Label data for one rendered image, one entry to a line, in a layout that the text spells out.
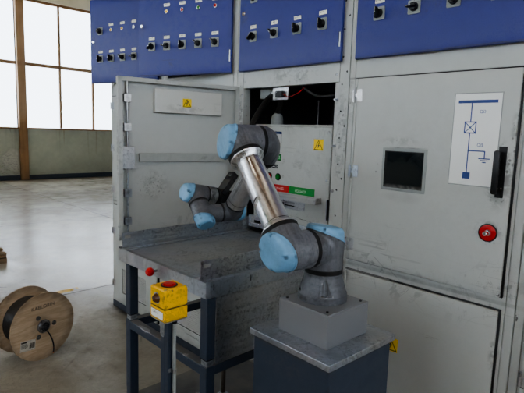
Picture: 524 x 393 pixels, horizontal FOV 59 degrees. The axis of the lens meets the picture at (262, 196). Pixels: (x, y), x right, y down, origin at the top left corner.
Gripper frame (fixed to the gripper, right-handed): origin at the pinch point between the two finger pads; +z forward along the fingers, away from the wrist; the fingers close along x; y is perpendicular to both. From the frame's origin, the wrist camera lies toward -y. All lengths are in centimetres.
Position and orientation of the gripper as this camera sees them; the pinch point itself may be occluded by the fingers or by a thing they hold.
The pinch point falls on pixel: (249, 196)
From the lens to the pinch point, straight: 207.3
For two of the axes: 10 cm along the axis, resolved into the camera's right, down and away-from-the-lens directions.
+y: -1.4, 9.9, -0.1
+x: 7.0, 0.9, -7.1
